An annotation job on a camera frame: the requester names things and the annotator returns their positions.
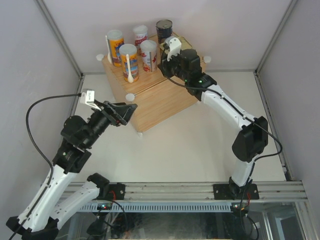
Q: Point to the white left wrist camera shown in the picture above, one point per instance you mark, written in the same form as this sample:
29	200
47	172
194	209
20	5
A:
87	97

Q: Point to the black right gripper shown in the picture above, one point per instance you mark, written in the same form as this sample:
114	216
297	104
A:
167	63

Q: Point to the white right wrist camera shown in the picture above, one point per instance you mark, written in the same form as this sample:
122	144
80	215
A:
174	45

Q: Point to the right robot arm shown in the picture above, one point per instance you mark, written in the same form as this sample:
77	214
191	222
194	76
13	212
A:
252	132

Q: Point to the black left base bracket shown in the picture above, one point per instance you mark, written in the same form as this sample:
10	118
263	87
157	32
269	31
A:
114	191

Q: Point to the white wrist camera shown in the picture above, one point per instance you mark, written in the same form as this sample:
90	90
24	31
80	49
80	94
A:
174	45
87	97

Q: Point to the wooden box counter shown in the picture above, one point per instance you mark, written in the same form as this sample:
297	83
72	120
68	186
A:
157	98

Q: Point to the black right base bracket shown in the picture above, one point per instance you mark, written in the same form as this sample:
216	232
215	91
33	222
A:
230	191

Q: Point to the black base bracket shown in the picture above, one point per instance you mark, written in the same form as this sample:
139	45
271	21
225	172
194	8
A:
114	191
230	191

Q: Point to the orange tall can with spoon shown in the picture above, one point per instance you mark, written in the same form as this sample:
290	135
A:
114	39

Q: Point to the grey perforated cable tray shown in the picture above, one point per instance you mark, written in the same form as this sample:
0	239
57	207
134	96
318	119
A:
157	207

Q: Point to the blue rectangular spam tin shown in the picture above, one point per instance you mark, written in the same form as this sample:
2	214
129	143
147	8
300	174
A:
184	43

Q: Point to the teal rectangular tin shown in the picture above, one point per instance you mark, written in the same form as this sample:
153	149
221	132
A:
161	48

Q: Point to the white red tall can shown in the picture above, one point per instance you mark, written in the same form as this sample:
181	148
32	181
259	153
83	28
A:
140	34

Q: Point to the orange can with white spoon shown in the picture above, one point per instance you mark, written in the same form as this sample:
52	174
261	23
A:
129	62

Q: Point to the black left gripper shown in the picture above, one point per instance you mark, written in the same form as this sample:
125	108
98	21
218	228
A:
117	113

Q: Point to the aluminium frame rail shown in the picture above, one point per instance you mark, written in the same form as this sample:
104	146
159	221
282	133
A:
268	191

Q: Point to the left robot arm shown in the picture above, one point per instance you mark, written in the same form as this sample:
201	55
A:
45	216

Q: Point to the silver round tin can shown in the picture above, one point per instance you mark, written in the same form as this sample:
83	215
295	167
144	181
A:
164	29

